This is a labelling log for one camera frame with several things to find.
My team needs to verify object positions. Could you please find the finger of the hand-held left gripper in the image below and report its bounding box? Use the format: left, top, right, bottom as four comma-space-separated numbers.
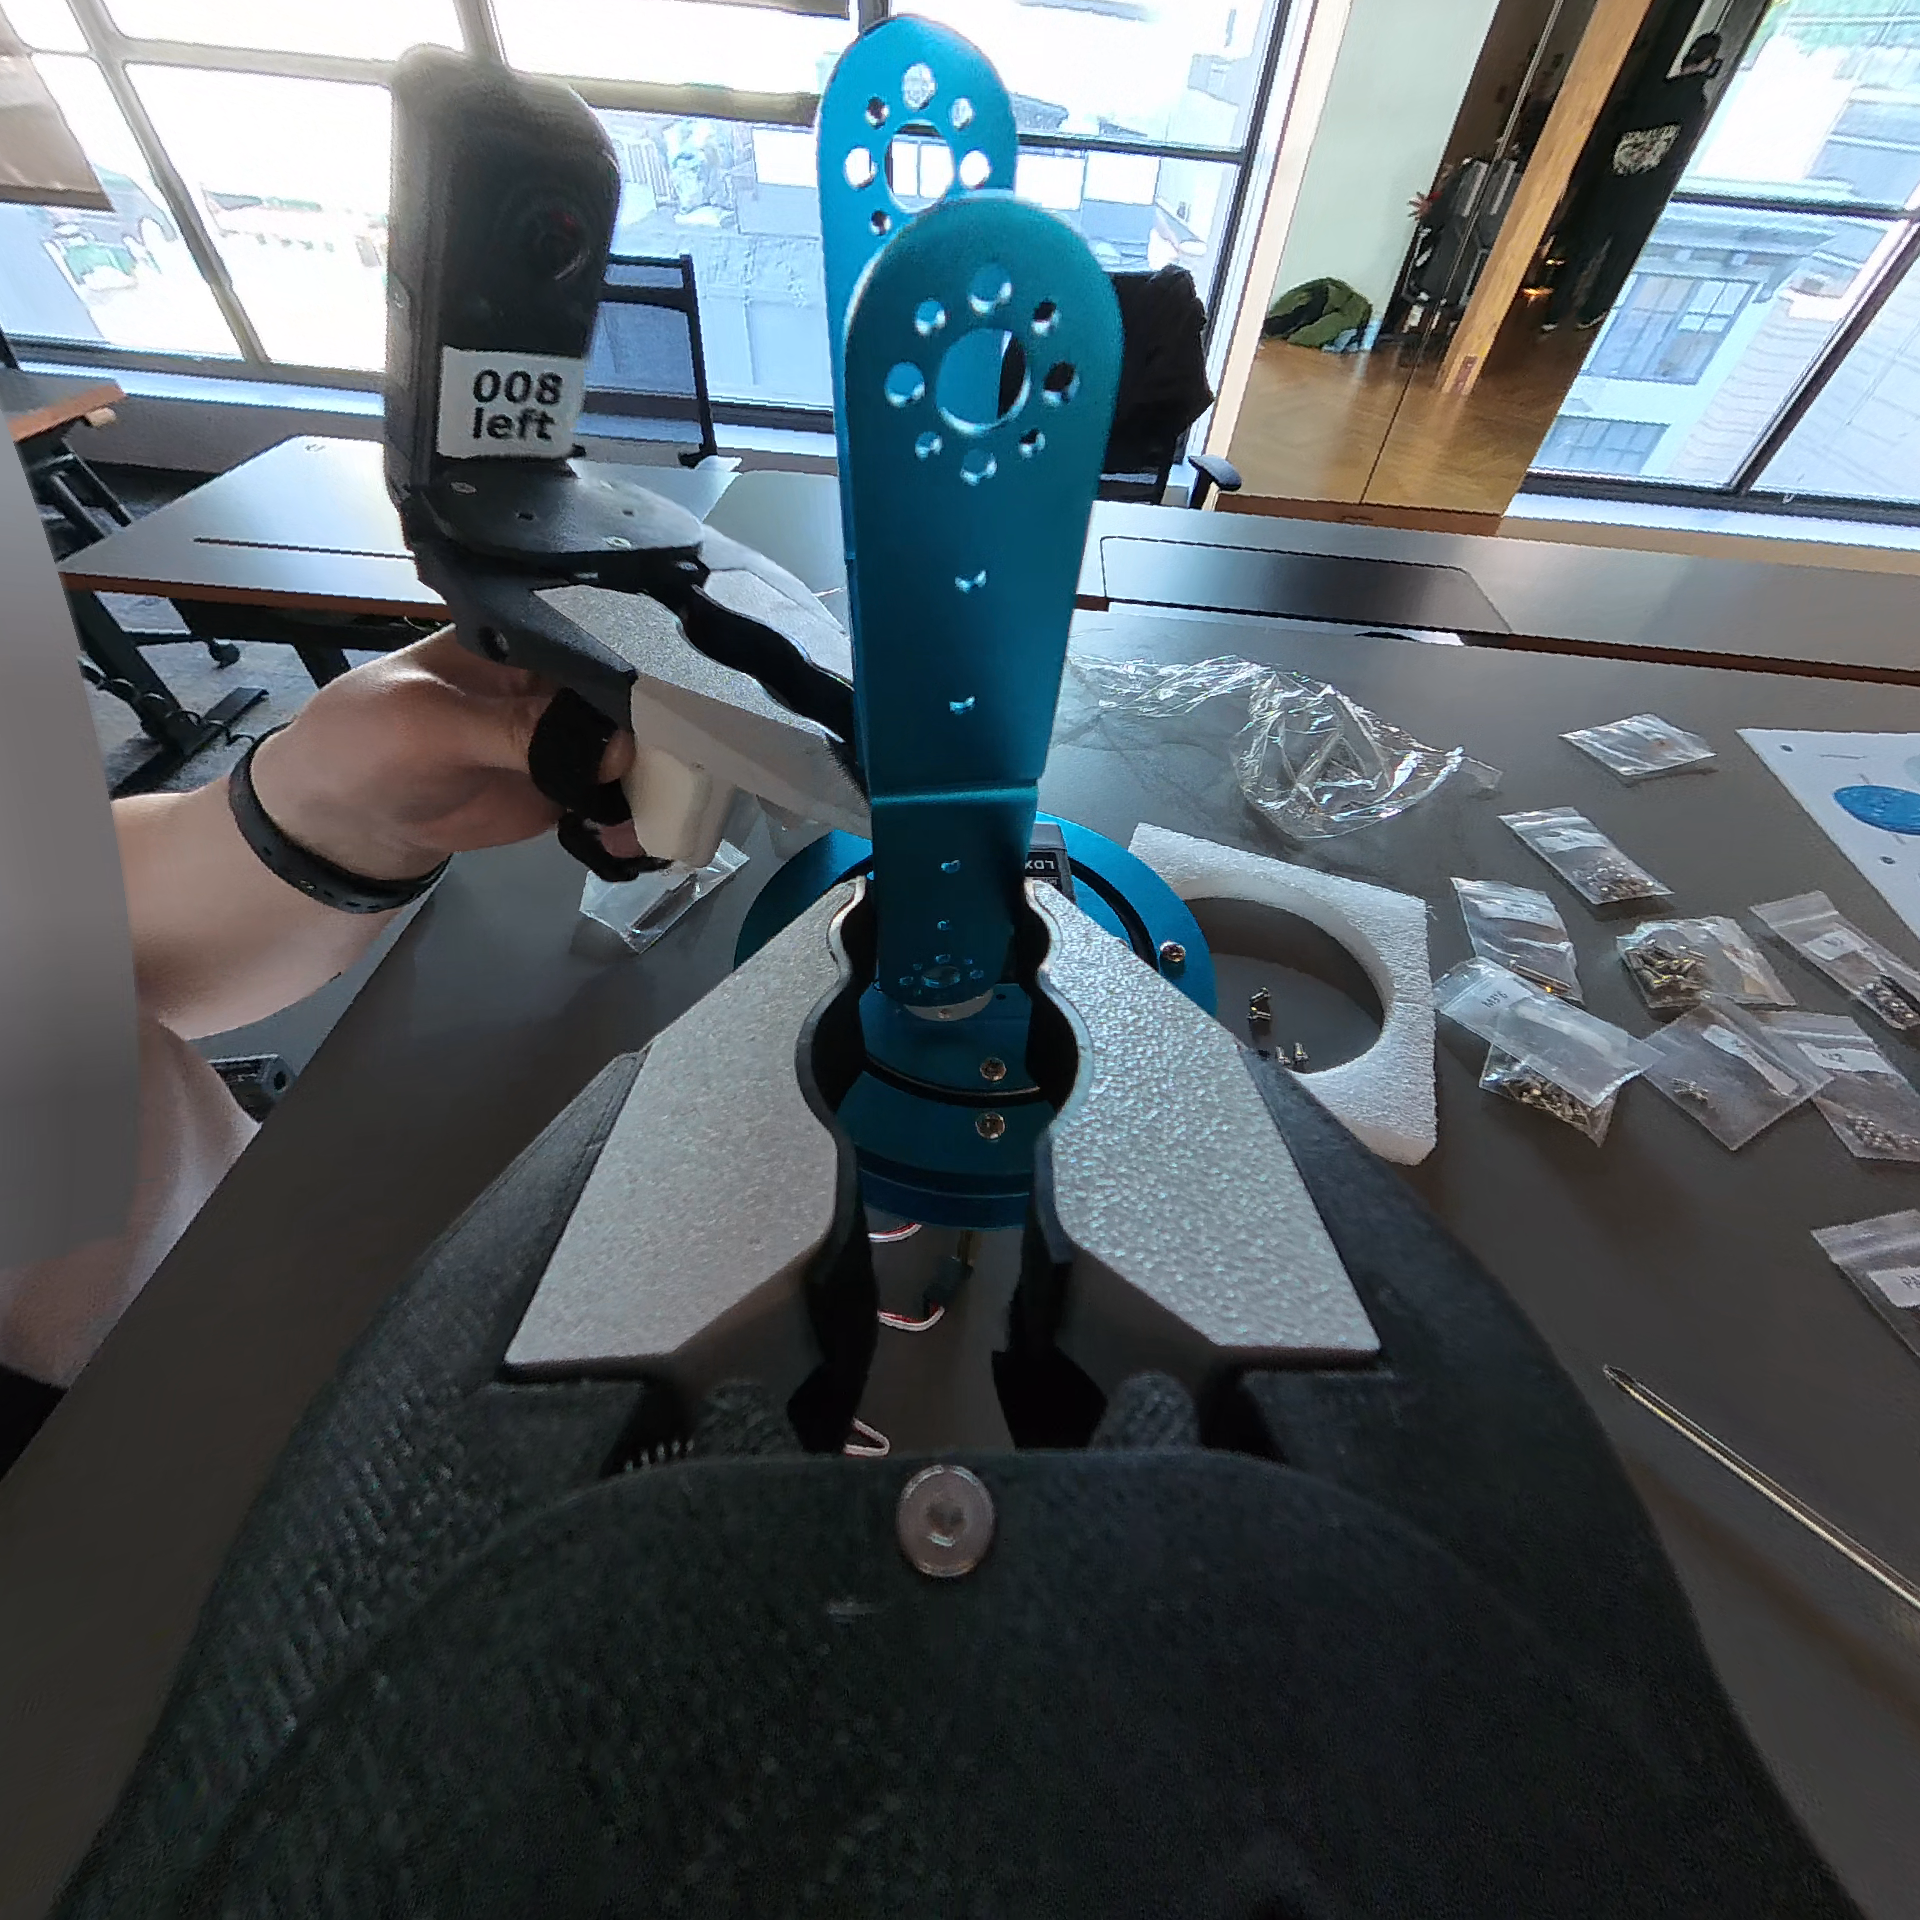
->
527, 583, 875, 821
671, 570, 860, 740

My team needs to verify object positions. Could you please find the printed assembly instruction sheet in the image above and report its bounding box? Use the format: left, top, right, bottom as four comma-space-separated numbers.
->
1735, 725, 1920, 890

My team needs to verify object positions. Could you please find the dark grey desk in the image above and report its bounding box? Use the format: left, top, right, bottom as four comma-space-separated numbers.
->
0, 605, 1920, 1920

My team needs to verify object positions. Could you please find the clear plastic wrap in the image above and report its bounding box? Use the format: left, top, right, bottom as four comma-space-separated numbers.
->
1068, 651, 1505, 841

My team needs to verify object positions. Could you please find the black wristband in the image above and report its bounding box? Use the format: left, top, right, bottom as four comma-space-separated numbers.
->
224, 719, 455, 918

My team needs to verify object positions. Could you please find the black metal frame chair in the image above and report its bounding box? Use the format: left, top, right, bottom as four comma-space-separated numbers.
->
592, 252, 722, 469

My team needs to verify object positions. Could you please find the thick wooden pillar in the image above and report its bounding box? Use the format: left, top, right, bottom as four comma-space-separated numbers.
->
1445, 0, 1651, 414

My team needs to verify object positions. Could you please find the white foam packing piece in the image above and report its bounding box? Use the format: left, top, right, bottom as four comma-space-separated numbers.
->
1123, 821, 1440, 1168

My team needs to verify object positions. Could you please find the office chair with black jacket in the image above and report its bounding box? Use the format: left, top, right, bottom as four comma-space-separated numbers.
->
1102, 265, 1247, 515

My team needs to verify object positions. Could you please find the thin red white servo cable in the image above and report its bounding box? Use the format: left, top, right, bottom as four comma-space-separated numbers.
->
840, 1213, 983, 1460

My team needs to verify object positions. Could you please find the yellow handled screwdriver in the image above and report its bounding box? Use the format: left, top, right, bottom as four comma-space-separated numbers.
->
1597, 1362, 1920, 1619

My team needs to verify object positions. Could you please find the blue metal bracket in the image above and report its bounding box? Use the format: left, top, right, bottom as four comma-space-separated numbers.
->
814, 13, 1128, 1022

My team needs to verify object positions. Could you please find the dark adjoining desk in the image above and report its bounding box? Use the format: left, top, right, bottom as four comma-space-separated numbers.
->
1093, 502, 1920, 690

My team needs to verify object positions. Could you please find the clear bag with long screw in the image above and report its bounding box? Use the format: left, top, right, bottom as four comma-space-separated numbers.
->
577, 839, 751, 957

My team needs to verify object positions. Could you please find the person's left hand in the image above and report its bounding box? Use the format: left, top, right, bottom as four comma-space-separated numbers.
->
266, 622, 605, 890

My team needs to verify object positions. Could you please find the large grid window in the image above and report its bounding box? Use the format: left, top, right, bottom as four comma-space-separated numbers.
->
0, 0, 1300, 414

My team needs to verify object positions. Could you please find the green jacket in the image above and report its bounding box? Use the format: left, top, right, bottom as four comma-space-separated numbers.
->
1263, 276, 1378, 357

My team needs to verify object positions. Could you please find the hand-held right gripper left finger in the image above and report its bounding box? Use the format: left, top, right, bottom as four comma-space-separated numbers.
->
501, 876, 888, 1449

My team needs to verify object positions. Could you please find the wood edged office desk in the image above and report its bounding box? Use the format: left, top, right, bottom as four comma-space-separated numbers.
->
52, 433, 751, 632

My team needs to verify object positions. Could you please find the black hanging banner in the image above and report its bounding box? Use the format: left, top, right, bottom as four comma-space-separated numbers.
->
1559, 0, 1719, 332

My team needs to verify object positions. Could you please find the blue round robot arm base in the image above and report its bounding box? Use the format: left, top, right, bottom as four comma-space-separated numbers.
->
732, 815, 1170, 1235

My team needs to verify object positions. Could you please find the group of small screw bags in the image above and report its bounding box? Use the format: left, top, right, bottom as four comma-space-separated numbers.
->
1428, 712, 1920, 1326

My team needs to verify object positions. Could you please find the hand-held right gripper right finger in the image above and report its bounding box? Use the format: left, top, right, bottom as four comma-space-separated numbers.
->
991, 881, 1382, 1409

